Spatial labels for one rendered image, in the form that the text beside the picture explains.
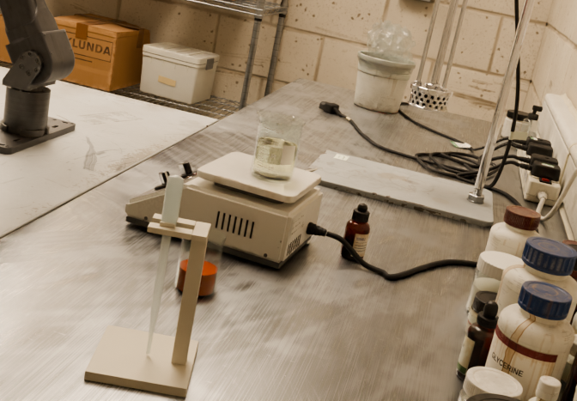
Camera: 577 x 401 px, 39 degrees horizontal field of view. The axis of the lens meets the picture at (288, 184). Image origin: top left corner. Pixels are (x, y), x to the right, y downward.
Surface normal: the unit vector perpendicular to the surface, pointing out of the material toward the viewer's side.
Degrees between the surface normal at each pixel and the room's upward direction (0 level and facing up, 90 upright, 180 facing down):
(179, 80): 92
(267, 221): 90
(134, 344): 0
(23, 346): 0
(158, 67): 92
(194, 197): 90
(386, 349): 0
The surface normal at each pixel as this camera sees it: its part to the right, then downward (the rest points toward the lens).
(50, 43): 0.92, -0.26
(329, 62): -0.23, 0.24
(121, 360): 0.19, -0.94
